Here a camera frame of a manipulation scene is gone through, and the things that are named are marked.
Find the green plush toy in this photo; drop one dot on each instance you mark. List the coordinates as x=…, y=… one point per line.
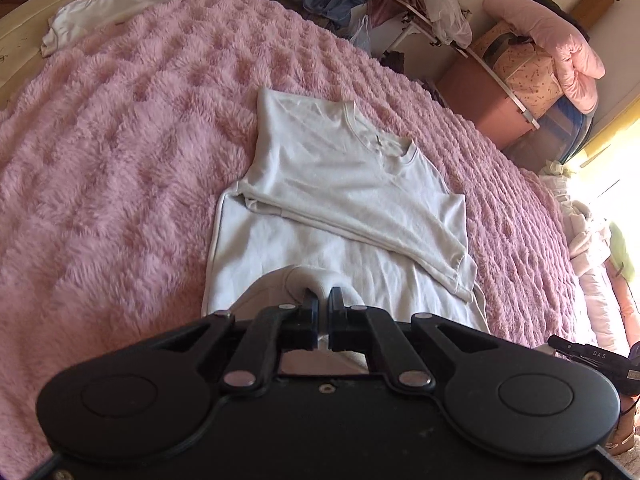
x=619, y=253

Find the white Nevada sweatshirt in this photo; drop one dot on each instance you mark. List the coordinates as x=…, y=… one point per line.
x=331, y=201

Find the patterned beige fabric box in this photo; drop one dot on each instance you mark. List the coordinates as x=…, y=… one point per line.
x=526, y=69

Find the translucent plastic bag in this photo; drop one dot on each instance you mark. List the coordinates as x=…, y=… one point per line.
x=448, y=22

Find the small white plastic bag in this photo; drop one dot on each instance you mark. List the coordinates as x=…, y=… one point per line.
x=360, y=36

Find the cream mattress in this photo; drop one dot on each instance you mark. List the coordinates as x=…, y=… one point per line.
x=21, y=33

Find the pink quilt on top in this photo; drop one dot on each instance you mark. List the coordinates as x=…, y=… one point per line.
x=577, y=65

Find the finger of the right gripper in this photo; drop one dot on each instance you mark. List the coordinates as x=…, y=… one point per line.
x=622, y=371

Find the brown plastic storage bin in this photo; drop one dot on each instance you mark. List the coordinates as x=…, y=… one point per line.
x=472, y=93

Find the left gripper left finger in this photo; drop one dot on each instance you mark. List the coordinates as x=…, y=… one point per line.
x=274, y=330

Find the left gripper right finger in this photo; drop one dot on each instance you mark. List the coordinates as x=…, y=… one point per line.
x=373, y=333

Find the white folding side table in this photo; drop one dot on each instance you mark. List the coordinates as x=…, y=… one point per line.
x=417, y=23

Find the crumpled white garment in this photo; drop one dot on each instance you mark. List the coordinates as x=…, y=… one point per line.
x=79, y=17

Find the yellow curtain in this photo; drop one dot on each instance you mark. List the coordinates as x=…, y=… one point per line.
x=617, y=126

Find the pink fluffy blanket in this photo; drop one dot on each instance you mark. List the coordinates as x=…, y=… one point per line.
x=114, y=156

